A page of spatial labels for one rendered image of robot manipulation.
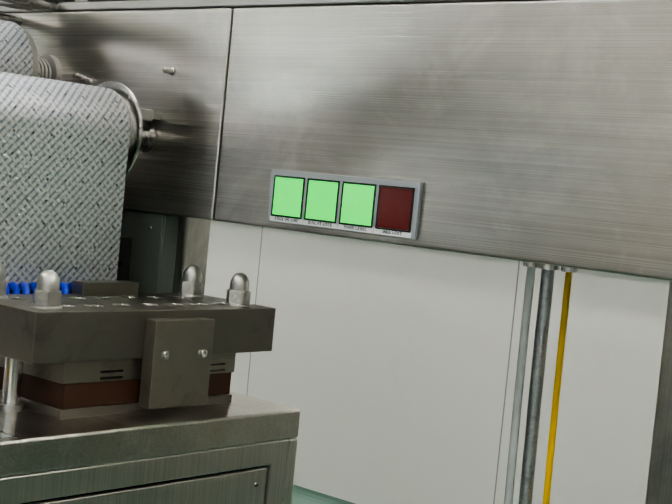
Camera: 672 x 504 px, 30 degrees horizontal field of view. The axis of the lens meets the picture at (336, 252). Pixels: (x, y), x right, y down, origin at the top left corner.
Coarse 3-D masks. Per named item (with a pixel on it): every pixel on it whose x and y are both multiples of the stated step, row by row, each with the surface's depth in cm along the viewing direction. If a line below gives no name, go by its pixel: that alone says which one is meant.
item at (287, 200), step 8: (280, 184) 167; (288, 184) 166; (296, 184) 165; (280, 192) 167; (288, 192) 166; (296, 192) 165; (280, 200) 167; (288, 200) 166; (296, 200) 165; (280, 208) 167; (288, 208) 166; (296, 208) 165; (296, 216) 165
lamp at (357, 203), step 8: (344, 184) 160; (352, 184) 159; (344, 192) 160; (352, 192) 159; (360, 192) 158; (368, 192) 158; (344, 200) 160; (352, 200) 159; (360, 200) 158; (368, 200) 158; (344, 208) 160; (352, 208) 159; (360, 208) 158; (368, 208) 158; (344, 216) 160; (352, 216) 159; (360, 216) 158; (368, 216) 157; (360, 224) 158; (368, 224) 157
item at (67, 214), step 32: (0, 160) 160; (32, 160) 164; (64, 160) 167; (0, 192) 160; (32, 192) 164; (64, 192) 168; (96, 192) 172; (0, 224) 161; (32, 224) 165; (64, 224) 169; (96, 224) 173; (0, 256) 161; (32, 256) 165; (64, 256) 169; (96, 256) 173
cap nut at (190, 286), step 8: (184, 272) 177; (192, 272) 177; (200, 272) 178; (184, 280) 177; (192, 280) 177; (200, 280) 178; (184, 288) 177; (192, 288) 177; (200, 288) 178; (184, 296) 177; (192, 296) 177; (200, 296) 177
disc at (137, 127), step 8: (112, 88) 179; (120, 88) 178; (128, 88) 178; (128, 96) 177; (128, 104) 177; (136, 104) 176; (136, 112) 176; (136, 120) 176; (136, 128) 176; (136, 136) 176; (136, 144) 176; (128, 152) 177; (136, 152) 176; (128, 160) 177; (128, 168) 177
